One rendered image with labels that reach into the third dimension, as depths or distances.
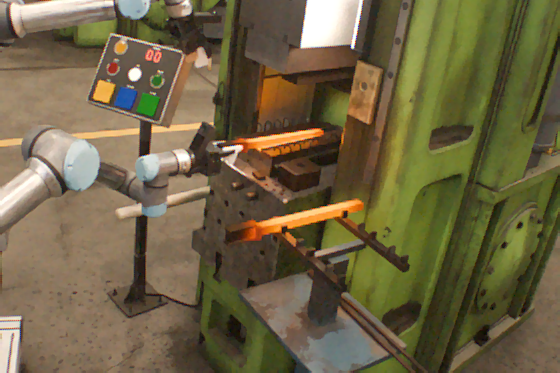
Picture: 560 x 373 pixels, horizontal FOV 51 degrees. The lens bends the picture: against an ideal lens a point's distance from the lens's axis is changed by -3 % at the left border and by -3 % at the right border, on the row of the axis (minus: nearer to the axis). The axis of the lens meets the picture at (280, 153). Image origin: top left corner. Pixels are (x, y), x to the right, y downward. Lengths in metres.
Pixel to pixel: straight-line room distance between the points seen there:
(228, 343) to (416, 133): 1.17
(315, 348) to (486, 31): 1.10
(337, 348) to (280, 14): 0.98
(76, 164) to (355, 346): 0.85
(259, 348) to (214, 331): 0.31
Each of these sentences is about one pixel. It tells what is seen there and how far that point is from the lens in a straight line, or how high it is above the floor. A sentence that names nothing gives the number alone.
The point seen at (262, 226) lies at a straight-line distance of 1.54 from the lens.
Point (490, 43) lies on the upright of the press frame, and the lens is 2.01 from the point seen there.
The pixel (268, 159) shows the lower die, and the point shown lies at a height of 0.97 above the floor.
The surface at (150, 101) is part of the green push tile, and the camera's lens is 2.22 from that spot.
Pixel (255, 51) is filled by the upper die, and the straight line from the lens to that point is 1.94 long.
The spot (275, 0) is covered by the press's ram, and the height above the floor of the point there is 1.48.
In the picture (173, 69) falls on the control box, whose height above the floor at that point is 1.14.
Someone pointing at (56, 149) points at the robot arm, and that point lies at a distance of 1.46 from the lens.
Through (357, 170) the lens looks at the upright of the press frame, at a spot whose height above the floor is 1.02.
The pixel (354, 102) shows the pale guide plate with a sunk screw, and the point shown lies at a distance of 1.82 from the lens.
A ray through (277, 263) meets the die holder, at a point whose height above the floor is 0.68.
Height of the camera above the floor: 1.78
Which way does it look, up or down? 24 degrees down
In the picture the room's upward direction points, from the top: 9 degrees clockwise
